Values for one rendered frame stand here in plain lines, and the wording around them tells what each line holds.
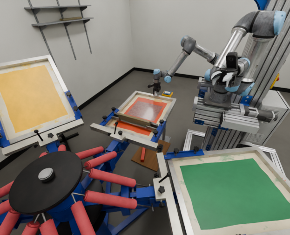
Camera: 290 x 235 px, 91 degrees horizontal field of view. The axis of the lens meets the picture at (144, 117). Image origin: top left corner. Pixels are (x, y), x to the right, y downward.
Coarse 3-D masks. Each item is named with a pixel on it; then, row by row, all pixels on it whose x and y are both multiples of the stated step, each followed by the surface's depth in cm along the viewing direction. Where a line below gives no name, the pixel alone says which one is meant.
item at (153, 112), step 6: (156, 102) 182; (162, 102) 182; (150, 108) 172; (156, 108) 172; (162, 108) 172; (144, 114) 164; (150, 114) 163; (156, 114) 163; (150, 120) 155; (156, 120) 155; (138, 126) 148; (138, 132) 141; (144, 132) 141; (150, 132) 141
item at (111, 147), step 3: (114, 141) 122; (117, 141) 122; (111, 144) 120; (114, 144) 120; (117, 144) 120; (120, 144) 125; (108, 147) 117; (111, 147) 117; (114, 147) 117; (117, 147) 121; (108, 150) 115; (111, 150) 115; (114, 150) 117
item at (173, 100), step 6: (132, 96) 189; (150, 96) 191; (156, 96) 187; (162, 96) 186; (126, 102) 178; (174, 102) 175; (120, 108) 168; (168, 114) 157; (108, 126) 144; (126, 132) 137; (144, 138) 130; (150, 138) 130
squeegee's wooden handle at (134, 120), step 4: (120, 116) 149; (124, 116) 146; (128, 116) 145; (132, 116) 145; (128, 120) 147; (132, 120) 145; (136, 120) 142; (140, 120) 140; (144, 120) 139; (140, 124) 143; (144, 124) 141; (148, 124) 138
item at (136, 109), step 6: (138, 102) 183; (144, 102) 183; (150, 102) 183; (132, 108) 174; (138, 108) 173; (144, 108) 173; (126, 114) 165; (132, 114) 164; (138, 114) 164; (120, 126) 149; (126, 126) 149; (132, 126) 149
